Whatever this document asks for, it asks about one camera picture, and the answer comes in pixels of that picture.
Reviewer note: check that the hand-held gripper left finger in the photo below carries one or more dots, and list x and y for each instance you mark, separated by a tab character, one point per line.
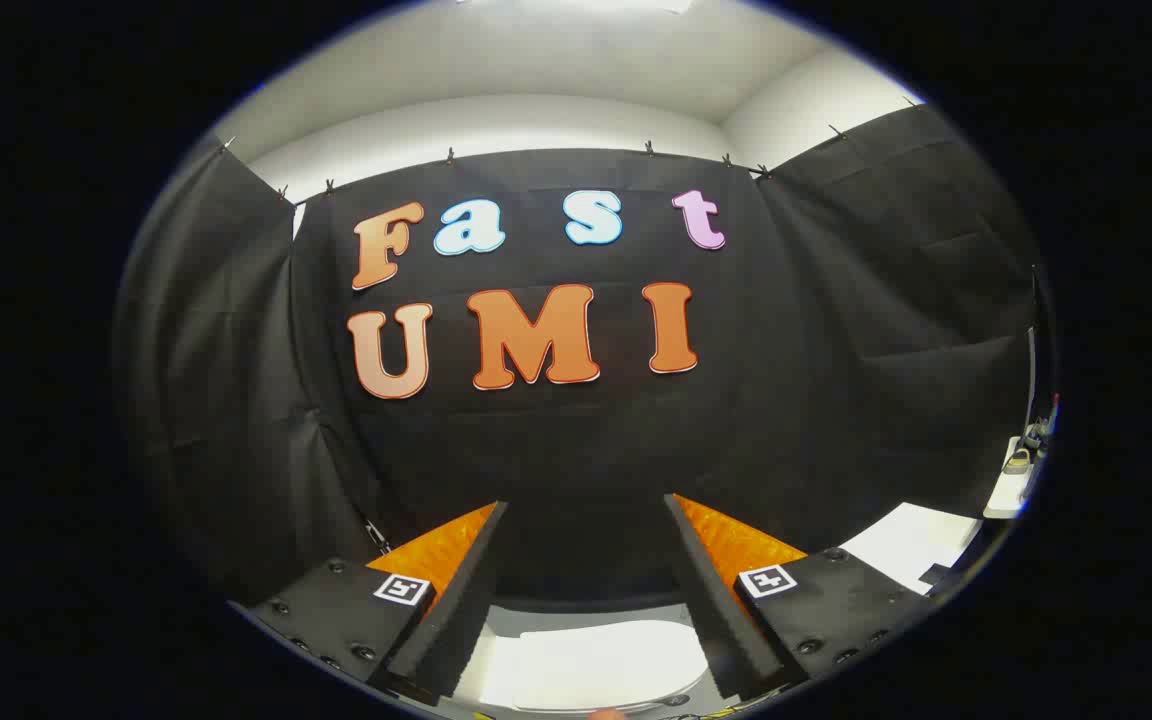
471	590

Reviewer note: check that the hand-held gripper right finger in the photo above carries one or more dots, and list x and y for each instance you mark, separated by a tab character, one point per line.
706	590

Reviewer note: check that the black backdrop cloth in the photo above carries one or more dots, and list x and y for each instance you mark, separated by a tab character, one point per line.
586	450

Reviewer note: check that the white drawer cabinet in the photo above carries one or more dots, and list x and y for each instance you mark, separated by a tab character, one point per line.
911	545

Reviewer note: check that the white side shelf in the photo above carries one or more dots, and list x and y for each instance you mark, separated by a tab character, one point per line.
1011	490

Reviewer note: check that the row of black clips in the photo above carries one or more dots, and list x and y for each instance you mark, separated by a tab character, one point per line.
649	149

